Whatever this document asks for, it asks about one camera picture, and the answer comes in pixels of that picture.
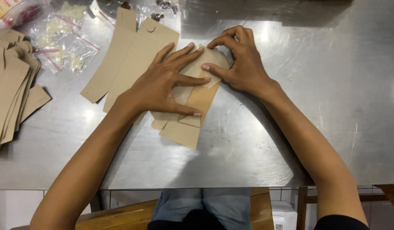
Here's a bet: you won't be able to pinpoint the zip bag with white pieces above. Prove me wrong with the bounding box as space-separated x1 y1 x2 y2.
34 47 92 76
28 15 101 61
53 1 89 32

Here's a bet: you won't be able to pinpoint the brown cardboard box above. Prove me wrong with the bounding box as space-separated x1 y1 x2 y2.
150 45 235 151

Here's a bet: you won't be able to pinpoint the brown wooden furniture frame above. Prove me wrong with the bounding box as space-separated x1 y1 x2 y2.
296 184 394 230

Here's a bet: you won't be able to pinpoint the stack of brown cardboard sheets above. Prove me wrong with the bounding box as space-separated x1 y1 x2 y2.
0 27 52 161

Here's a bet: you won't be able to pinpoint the plastic bag with red contents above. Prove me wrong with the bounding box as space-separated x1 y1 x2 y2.
0 0 49 30

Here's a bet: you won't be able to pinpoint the wooden bench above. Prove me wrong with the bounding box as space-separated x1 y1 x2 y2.
10 187 275 230

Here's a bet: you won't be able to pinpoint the person's blue jeans legs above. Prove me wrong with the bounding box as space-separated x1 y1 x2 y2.
151 188 252 230

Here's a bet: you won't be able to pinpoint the person's left hand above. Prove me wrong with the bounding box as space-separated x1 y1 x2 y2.
115 42 212 119

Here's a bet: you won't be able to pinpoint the person's right hand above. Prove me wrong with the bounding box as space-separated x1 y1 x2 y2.
201 25 281 101

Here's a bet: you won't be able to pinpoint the wide flat brown cardboard blank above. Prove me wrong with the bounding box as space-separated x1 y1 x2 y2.
102 17 180 126

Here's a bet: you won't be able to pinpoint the white foam box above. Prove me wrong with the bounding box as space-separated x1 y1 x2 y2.
271 201 298 230

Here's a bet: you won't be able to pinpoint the person's black shirt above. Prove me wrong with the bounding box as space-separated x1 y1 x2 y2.
147 209 227 230

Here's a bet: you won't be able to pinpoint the narrow flat brown cardboard blank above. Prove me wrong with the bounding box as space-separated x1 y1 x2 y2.
80 8 138 105

